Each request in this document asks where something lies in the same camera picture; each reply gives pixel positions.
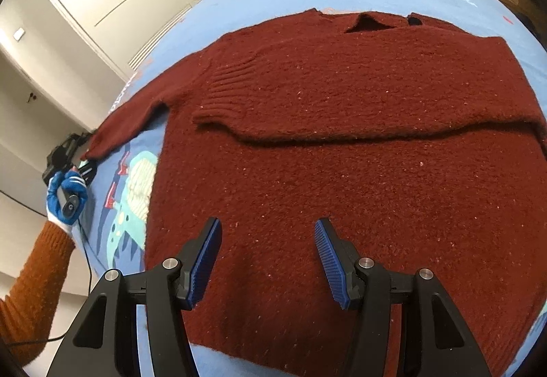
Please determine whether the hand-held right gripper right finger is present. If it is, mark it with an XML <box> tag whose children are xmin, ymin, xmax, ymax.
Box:
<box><xmin>314</xmin><ymin>219</ymin><xmax>493</xmax><ymax>377</ymax></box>

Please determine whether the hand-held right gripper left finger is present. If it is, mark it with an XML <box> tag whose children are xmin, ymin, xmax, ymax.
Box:
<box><xmin>46</xmin><ymin>217</ymin><xmax>222</xmax><ymax>377</ymax></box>

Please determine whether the dark red knit sweater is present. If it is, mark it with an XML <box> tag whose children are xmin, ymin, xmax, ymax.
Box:
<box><xmin>84</xmin><ymin>9</ymin><xmax>547</xmax><ymax>376</ymax></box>

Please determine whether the person's left forearm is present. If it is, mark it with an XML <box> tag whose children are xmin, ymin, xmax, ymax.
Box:
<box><xmin>0</xmin><ymin>221</ymin><xmax>77</xmax><ymax>367</ymax></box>

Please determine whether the person's left hand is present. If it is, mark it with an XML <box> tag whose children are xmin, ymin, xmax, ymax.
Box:
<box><xmin>45</xmin><ymin>171</ymin><xmax>89</xmax><ymax>237</ymax></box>

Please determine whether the blue printed bed sheet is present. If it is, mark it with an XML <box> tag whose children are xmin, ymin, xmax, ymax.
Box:
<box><xmin>68</xmin><ymin>0</ymin><xmax>547</xmax><ymax>377</ymax></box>

